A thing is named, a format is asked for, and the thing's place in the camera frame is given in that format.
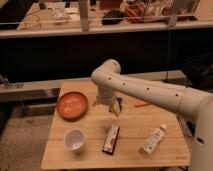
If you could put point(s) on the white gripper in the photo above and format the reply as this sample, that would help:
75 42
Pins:
107 97

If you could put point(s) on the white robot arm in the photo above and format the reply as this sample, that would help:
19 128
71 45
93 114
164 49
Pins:
193 104

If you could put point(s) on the blue sponge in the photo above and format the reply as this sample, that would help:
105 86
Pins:
119 103

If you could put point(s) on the black rectangular candy box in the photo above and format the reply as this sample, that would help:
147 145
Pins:
110 140

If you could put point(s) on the orange wooden bowl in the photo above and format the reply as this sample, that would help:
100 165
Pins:
72 105

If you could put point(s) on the orange carrot toy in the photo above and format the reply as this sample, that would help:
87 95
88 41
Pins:
141 105

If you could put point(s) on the white paper cup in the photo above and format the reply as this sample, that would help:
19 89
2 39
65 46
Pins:
74 140

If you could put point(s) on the white tube with cap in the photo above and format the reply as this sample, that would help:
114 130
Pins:
153 140

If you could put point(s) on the black cap on shelf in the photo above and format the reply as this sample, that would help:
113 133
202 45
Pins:
112 17

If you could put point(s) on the red cluttered item on shelf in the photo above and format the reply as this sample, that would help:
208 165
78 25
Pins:
135 13

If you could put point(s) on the metal rail beam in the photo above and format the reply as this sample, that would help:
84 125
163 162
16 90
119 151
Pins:
51 88

